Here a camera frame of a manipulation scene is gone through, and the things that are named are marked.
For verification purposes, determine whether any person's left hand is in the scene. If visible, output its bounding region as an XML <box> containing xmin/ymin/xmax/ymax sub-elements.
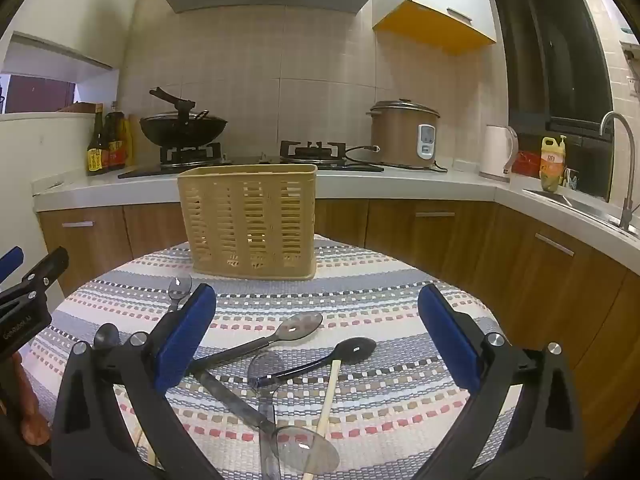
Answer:
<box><xmin>12</xmin><ymin>351</ymin><xmax>52</xmax><ymax>447</ymax></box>

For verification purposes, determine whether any white wall socket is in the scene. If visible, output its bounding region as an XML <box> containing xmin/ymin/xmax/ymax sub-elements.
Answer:
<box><xmin>620</xmin><ymin>40</ymin><xmax>640</xmax><ymax>98</ymax></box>

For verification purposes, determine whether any steel spoon near basket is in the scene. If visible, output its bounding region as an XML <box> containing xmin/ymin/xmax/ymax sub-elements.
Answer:
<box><xmin>167</xmin><ymin>275</ymin><xmax>194</xmax><ymax>313</ymax></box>

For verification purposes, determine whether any white electric kettle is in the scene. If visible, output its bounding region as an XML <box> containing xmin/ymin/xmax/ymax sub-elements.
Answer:
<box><xmin>479</xmin><ymin>124</ymin><xmax>519</xmax><ymax>182</ymax></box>

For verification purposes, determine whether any black wok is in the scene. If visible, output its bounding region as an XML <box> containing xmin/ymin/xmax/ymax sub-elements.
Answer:
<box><xmin>139</xmin><ymin>86</ymin><xmax>229</xmax><ymax>147</ymax></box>

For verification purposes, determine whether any steel faucet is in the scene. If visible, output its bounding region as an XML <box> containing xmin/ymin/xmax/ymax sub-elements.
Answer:
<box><xmin>599</xmin><ymin>111</ymin><xmax>637</xmax><ymax>231</ymax></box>

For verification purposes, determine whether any dark sauce bottle red label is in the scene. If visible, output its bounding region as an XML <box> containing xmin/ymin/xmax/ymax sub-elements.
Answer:
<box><xmin>106</xmin><ymin>102</ymin><xmax>127</xmax><ymax>171</ymax></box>

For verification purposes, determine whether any black power cable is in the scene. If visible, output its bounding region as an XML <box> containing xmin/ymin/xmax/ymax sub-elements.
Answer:
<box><xmin>344</xmin><ymin>145</ymin><xmax>382</xmax><ymax>167</ymax></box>

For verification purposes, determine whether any steel spoon with black handle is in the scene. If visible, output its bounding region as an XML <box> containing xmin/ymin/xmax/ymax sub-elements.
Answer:
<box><xmin>189</xmin><ymin>311</ymin><xmax>324</xmax><ymax>372</ymax></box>

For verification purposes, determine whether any red packet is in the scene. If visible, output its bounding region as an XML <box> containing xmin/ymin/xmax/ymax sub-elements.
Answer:
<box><xmin>515</xmin><ymin>150</ymin><xmax>543</xmax><ymax>176</ymax></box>

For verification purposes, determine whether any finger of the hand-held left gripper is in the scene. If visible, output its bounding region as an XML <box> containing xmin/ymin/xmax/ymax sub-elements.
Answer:
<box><xmin>0</xmin><ymin>246</ymin><xmax>25</xmax><ymax>284</ymax></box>
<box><xmin>0</xmin><ymin>246</ymin><xmax>70</xmax><ymax>311</ymax></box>

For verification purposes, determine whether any dark window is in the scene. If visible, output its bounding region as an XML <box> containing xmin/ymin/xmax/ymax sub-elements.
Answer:
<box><xmin>490</xmin><ymin>0</ymin><xmax>616</xmax><ymax>141</ymax></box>

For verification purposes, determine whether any steel sink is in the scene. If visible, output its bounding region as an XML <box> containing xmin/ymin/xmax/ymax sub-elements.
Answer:
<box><xmin>522</xmin><ymin>187</ymin><xmax>640</xmax><ymax>238</ymax></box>

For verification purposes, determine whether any brown rice cooker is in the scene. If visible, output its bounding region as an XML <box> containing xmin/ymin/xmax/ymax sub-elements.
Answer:
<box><xmin>369</xmin><ymin>99</ymin><xmax>442</xmax><ymax>170</ymax></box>

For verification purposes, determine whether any beige plastic utensil basket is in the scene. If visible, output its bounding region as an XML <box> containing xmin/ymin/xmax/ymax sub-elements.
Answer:
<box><xmin>177</xmin><ymin>163</ymin><xmax>320</xmax><ymax>281</ymax></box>

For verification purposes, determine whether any black gas stove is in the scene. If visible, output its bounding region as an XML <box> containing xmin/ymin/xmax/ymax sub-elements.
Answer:
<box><xmin>117</xmin><ymin>141</ymin><xmax>386</xmax><ymax>180</ymax></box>

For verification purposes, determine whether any striped woven tablecloth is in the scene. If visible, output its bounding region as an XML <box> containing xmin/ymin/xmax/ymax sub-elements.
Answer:
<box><xmin>22</xmin><ymin>234</ymin><xmax>501</xmax><ymax>480</ymax></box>

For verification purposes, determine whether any yellow oil bottle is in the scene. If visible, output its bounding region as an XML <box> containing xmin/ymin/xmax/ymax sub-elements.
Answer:
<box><xmin>539</xmin><ymin>135</ymin><xmax>568</xmax><ymax>193</ymax></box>

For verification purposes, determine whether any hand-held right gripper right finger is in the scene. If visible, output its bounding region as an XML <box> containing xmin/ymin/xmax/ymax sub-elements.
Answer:
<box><xmin>417</xmin><ymin>283</ymin><xmax>587</xmax><ymax>480</ymax></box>

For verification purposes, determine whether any dark sauce bottle yellow label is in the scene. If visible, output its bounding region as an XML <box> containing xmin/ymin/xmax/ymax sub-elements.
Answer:
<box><xmin>86</xmin><ymin>103</ymin><xmax>111</xmax><ymax>177</ymax></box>

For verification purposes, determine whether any black plastic spoon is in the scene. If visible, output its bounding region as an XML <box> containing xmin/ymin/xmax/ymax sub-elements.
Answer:
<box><xmin>249</xmin><ymin>337</ymin><xmax>377</xmax><ymax>390</ymax></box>

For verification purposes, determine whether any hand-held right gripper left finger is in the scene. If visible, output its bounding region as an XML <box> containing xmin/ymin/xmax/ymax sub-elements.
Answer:
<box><xmin>50</xmin><ymin>283</ymin><xmax>223</xmax><ymax>480</ymax></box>

